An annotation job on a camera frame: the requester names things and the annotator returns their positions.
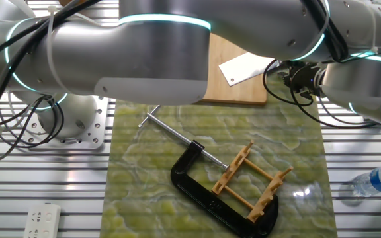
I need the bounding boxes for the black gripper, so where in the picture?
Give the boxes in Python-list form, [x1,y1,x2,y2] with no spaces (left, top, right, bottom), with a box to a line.
[277,61,324,99]

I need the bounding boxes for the steel cleaver knife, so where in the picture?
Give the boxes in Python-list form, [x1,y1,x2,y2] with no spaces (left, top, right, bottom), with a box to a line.
[218,52,281,87]

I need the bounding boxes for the wooden knife rack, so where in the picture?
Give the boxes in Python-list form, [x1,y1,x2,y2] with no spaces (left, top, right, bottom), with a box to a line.
[211,139,294,223]

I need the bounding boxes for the bamboo cutting board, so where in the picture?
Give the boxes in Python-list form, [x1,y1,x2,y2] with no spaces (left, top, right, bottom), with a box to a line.
[200,32,268,106]

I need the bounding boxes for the clear water bottle blue cap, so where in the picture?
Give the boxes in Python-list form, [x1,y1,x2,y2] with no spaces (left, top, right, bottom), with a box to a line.
[351,163,381,198]

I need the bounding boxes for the black C-clamp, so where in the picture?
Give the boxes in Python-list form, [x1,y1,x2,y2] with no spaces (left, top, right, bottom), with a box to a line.
[138,104,280,238]

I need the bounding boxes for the green marble pattern mat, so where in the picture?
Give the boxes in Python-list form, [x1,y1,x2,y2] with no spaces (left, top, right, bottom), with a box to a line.
[99,71,339,238]

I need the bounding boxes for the white power strip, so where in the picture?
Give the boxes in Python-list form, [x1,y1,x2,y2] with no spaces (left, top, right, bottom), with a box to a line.
[23,203,62,238]

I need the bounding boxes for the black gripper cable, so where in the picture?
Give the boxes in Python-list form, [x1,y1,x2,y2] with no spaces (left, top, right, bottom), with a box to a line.
[262,58,380,130]

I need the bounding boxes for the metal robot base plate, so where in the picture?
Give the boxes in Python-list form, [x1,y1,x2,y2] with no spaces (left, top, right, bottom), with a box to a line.
[23,95,109,149]

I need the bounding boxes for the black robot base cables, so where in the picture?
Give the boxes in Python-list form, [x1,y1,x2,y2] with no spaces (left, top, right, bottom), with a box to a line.
[0,0,104,162]

